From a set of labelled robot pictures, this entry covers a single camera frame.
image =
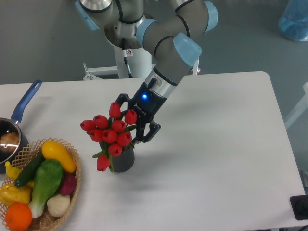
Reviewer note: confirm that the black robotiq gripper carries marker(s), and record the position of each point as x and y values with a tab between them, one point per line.
146	104

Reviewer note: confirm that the red tulip bouquet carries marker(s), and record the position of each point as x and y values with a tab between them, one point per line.
114	130

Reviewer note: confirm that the dark grey ribbed vase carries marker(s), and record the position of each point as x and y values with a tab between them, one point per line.
122	162

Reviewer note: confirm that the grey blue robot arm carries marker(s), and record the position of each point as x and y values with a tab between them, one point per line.
189	49

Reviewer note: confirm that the yellow squash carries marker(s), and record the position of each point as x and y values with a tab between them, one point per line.
55	150

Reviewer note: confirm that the purple red onion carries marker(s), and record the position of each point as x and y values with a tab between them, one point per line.
69	184

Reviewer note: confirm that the green bok choy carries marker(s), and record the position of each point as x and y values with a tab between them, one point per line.
46	182

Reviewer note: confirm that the dark green cucumber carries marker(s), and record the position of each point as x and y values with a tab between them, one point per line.
29	171

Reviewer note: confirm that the white garlic bulb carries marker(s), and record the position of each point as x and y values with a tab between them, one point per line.
58	205

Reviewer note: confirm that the brown bread roll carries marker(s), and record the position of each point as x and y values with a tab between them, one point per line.
9	142

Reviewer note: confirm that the yellow banana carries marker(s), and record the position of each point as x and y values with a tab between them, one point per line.
11	171

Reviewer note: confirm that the yellow bell pepper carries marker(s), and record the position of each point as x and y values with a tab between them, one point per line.
10	195

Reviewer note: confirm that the orange fruit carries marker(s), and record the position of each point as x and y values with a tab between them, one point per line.
18	217

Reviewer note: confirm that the black device at edge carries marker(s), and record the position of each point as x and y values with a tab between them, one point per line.
300	206

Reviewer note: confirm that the blue handled saucepan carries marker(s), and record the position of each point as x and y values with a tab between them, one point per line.
12	125

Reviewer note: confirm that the white frame at right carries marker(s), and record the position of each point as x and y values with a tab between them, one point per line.
298	109

